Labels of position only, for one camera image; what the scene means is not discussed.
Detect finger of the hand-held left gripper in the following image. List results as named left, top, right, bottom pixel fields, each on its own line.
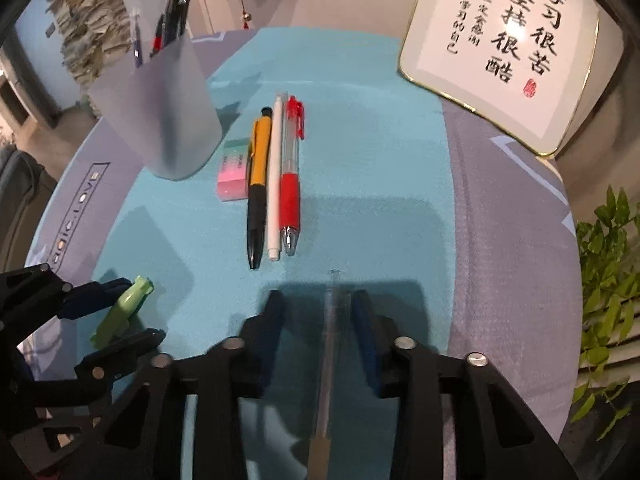
left=0, top=266, right=133, bottom=322
left=74, top=328, right=167, bottom=411

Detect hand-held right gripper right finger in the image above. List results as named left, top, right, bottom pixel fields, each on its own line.
left=349, top=289, right=581, bottom=480

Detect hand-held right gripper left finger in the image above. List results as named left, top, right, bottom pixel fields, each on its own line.
left=95, top=289, right=288, bottom=480

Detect green highlighter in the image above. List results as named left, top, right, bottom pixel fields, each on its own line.
left=90, top=275, right=155, bottom=347

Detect clear plastic pen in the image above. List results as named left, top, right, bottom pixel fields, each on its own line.
left=307, top=269, right=346, bottom=480

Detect slim white pen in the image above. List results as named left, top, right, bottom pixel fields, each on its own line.
left=267, top=92, right=290, bottom=261

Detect red gel pen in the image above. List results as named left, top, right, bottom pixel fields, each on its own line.
left=279, top=96, right=307, bottom=257

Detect orange black mechanical pencil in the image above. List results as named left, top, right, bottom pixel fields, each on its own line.
left=246, top=106, right=274, bottom=270

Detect pink green eraser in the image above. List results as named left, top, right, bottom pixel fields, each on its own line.
left=216, top=139, right=251, bottom=204

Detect translucent plastic pen cup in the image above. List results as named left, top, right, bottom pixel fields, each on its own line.
left=87, top=35, right=225, bottom=181

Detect bunch of assorted pens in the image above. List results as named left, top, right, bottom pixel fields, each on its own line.
left=131, top=0, right=194, bottom=69

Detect blue grey printed tablecloth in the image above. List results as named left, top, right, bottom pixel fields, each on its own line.
left=22, top=27, right=587, bottom=480

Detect green leafy plant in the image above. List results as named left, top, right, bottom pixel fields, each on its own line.
left=569, top=185, right=640, bottom=442

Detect white ribbed panel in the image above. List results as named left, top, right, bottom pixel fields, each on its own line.
left=575, top=285, right=640, bottom=396

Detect tall stacks of papers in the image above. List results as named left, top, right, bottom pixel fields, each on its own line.
left=49, top=0, right=132, bottom=87

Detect framed calligraphy board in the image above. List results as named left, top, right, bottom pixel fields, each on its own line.
left=397, top=0, right=601, bottom=157

